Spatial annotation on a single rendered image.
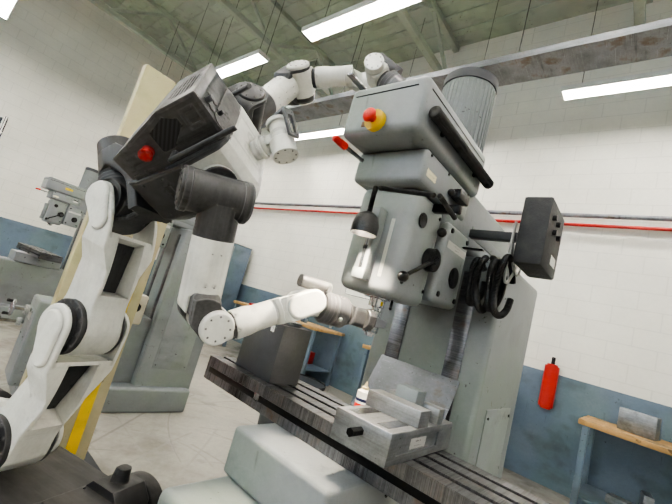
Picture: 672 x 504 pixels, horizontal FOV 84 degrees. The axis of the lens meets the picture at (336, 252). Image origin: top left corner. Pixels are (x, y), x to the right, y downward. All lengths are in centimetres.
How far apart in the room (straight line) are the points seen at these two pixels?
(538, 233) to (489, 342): 40
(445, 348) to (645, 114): 504
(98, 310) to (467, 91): 135
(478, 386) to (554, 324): 391
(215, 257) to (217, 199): 12
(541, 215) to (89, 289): 126
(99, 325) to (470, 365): 112
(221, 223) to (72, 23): 982
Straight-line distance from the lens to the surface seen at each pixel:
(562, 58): 372
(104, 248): 112
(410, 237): 105
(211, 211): 82
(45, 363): 117
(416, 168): 106
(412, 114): 104
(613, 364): 516
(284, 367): 128
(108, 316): 117
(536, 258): 121
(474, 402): 139
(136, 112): 256
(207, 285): 84
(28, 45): 1018
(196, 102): 91
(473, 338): 139
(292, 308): 93
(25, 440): 132
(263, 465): 104
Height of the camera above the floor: 124
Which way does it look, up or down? 8 degrees up
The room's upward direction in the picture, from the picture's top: 16 degrees clockwise
